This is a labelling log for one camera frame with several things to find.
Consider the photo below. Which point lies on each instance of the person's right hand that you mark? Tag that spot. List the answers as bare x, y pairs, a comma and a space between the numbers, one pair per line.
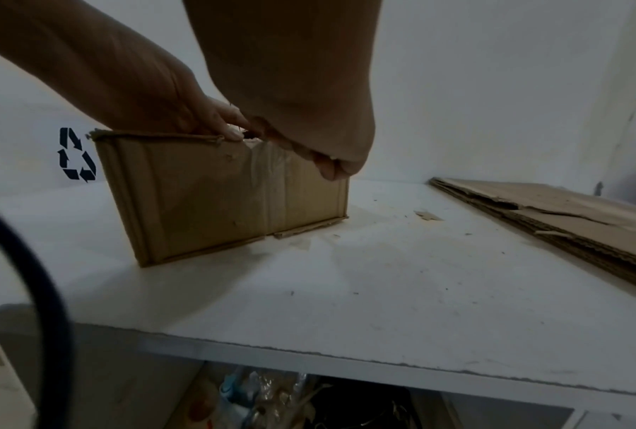
297, 75

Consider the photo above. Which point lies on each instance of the bag of plastic bottles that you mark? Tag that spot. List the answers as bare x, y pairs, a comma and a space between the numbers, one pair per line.
260, 398

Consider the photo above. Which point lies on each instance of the small low cardboard box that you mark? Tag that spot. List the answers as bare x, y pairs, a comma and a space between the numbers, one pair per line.
201, 197

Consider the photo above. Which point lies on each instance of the person's left forearm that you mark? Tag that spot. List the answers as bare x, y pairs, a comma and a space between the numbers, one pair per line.
32, 25

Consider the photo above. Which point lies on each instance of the brown tape scrap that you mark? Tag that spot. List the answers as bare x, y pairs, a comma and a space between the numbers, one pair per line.
428, 216

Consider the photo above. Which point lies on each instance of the taped small cardboard box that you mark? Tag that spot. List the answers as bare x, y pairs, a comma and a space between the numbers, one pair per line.
588, 201

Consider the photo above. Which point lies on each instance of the person's left hand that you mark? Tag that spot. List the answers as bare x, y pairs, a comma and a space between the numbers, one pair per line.
148, 96

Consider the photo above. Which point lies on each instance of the black bag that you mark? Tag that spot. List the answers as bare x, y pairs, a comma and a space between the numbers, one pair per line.
360, 406

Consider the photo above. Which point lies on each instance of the white table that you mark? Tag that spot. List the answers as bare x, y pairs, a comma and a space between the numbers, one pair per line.
403, 293

